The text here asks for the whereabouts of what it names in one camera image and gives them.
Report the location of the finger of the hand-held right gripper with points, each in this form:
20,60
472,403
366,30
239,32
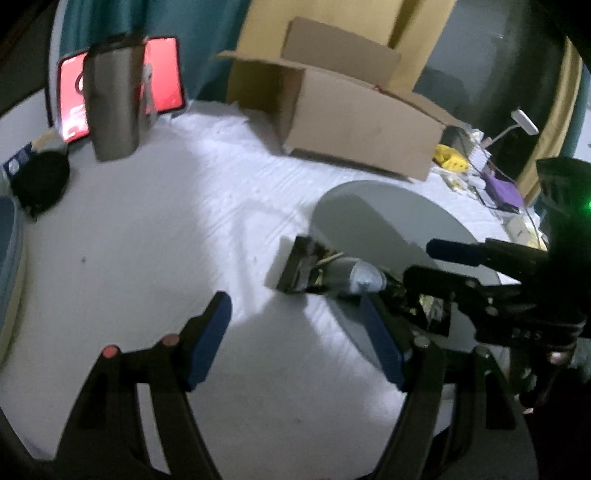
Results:
434,279
452,251

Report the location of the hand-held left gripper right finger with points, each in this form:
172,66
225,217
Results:
383,341

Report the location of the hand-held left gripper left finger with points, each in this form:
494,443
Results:
210,337

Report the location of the black snack packet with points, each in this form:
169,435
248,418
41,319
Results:
304,263

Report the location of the brown cardboard box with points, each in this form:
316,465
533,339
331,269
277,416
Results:
360,124

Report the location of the person's right hand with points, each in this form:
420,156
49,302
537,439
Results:
561,357

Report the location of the yellow tissue pack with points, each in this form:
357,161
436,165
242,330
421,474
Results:
519,228

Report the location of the purple cloth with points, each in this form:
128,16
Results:
503,191

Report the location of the grey round mat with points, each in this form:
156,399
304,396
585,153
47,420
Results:
369,217

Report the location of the yellow cloth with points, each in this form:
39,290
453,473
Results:
450,159

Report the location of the white desk lamp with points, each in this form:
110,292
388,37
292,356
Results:
526,122

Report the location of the teal curtain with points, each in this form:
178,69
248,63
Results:
194,27
579,110

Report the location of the dark glass door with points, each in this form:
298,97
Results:
498,60

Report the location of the black round cloth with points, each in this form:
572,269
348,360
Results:
41,184

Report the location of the steel tumbler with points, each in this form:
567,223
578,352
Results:
113,110

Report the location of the blue white carton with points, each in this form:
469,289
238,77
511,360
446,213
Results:
14,161

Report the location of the tablet with red screen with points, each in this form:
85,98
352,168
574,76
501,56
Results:
164,74

